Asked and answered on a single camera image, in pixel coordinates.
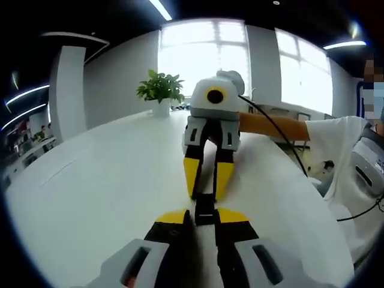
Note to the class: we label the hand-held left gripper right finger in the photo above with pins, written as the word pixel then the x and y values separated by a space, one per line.
pixel 240 240

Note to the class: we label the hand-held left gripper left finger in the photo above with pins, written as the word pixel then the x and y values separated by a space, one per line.
pixel 168 240

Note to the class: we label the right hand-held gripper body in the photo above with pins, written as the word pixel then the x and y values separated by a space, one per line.
pixel 228 103

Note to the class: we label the black plastic buckle pronged part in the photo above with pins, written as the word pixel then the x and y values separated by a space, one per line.
pixel 205 204

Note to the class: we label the black plastic buckle socket part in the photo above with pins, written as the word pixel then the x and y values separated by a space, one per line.
pixel 205 220

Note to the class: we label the large bright window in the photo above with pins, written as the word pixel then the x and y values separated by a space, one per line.
pixel 303 78
pixel 201 57

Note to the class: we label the green plant in white pot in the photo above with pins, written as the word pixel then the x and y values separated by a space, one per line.
pixel 160 90

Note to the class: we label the person's white shirt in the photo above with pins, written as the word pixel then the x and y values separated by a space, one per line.
pixel 336 144

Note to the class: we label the long ceiling light strip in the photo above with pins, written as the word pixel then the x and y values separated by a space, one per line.
pixel 27 93
pixel 24 115
pixel 345 45
pixel 160 9

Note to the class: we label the grey chest device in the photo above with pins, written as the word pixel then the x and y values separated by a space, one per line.
pixel 366 168

